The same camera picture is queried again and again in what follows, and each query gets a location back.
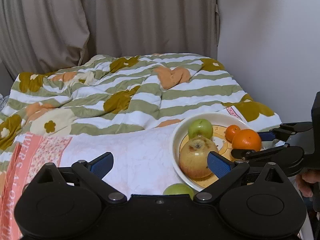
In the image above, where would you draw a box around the small mandarin orange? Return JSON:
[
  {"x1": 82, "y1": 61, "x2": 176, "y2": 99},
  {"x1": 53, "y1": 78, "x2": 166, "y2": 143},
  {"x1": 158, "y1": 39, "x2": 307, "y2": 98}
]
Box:
[{"x1": 225, "y1": 125, "x2": 241, "y2": 142}]

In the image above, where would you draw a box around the large yellow-red apple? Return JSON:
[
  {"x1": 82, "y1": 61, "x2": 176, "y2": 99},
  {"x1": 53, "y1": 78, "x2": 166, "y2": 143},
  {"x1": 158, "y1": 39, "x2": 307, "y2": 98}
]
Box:
[{"x1": 178, "y1": 137, "x2": 219, "y2": 179}]

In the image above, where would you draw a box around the green apple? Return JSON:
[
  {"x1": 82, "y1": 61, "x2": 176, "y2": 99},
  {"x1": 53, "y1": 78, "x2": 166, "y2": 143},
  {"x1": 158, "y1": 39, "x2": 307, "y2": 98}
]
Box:
[
  {"x1": 188, "y1": 119, "x2": 213, "y2": 139},
  {"x1": 163, "y1": 183, "x2": 195, "y2": 200}
]

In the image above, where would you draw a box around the person's hand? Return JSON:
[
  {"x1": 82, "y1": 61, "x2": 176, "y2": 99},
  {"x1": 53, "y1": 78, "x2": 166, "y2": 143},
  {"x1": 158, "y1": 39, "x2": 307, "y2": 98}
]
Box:
[{"x1": 296, "y1": 170, "x2": 319, "y2": 211}]

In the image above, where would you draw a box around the cream bowl with cartoon print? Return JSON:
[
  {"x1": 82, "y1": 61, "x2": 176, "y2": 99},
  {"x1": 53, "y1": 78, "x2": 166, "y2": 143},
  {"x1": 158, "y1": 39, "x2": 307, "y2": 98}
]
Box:
[{"x1": 169, "y1": 112, "x2": 249, "y2": 191}]

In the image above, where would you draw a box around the pink floral table cloth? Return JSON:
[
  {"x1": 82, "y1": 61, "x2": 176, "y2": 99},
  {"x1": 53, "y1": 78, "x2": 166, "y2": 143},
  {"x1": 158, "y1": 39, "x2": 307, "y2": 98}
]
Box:
[{"x1": 0, "y1": 106, "x2": 251, "y2": 240}]

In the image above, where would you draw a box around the green striped floral blanket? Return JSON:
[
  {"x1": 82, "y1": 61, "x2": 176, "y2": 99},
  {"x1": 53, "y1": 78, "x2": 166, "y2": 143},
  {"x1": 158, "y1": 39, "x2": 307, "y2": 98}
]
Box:
[{"x1": 1, "y1": 53, "x2": 281, "y2": 171}]

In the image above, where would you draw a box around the beige curtain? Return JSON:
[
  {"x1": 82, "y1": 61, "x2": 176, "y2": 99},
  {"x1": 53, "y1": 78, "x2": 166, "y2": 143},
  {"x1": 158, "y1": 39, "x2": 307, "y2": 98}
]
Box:
[{"x1": 1, "y1": 0, "x2": 220, "y2": 76}]

